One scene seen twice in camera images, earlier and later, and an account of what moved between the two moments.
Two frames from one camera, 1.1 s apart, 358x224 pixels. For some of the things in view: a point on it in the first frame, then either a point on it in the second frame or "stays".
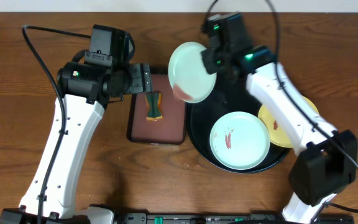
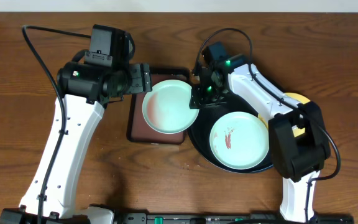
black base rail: (224, 218) stays
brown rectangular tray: (171, 129) stays
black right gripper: (211, 67) to (201, 101)
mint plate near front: (239, 140) stays
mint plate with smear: (188, 74) to (166, 109)
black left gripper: (142, 78) stays
